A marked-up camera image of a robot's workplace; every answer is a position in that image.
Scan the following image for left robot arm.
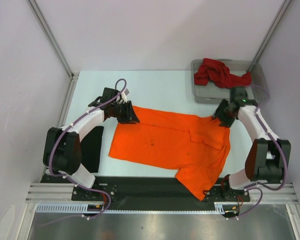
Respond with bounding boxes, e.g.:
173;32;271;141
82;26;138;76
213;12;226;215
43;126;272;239
43;87;139;200

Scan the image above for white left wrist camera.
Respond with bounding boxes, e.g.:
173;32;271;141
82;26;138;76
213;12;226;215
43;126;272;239
122;88;130;96

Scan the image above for clear plastic bin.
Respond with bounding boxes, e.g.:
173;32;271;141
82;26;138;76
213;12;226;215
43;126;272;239
191;58;270;104

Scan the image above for left aluminium corner post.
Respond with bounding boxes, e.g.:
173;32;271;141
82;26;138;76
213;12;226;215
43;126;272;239
26;0;74;79

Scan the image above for folded black t-shirt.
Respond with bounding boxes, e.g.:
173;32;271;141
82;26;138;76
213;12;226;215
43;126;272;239
80;125;104;173

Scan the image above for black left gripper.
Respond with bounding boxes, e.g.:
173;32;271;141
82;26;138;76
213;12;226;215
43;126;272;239
111;100;140;125

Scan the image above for aluminium corner post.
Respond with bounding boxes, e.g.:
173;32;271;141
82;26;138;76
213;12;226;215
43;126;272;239
26;0;74;79
247;0;294;72

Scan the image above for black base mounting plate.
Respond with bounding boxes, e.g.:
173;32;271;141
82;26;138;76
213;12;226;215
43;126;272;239
41;174;251;212

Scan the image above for orange t-shirt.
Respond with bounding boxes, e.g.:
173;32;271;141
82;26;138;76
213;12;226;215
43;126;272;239
108;106;231;201

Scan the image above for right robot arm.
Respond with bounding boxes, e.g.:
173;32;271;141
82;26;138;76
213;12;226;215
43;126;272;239
212;86;291;201

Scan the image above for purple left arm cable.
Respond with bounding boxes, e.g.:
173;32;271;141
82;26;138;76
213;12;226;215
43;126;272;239
48;78;128;178

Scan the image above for right aluminium corner post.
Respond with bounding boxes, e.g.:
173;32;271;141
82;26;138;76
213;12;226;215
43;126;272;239
247;0;294;72

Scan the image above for white slotted cable duct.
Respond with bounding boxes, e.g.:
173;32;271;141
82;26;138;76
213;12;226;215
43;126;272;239
36;203;239;215

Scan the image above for red t-shirt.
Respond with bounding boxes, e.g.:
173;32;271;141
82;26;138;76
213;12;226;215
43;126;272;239
193;58;252;89

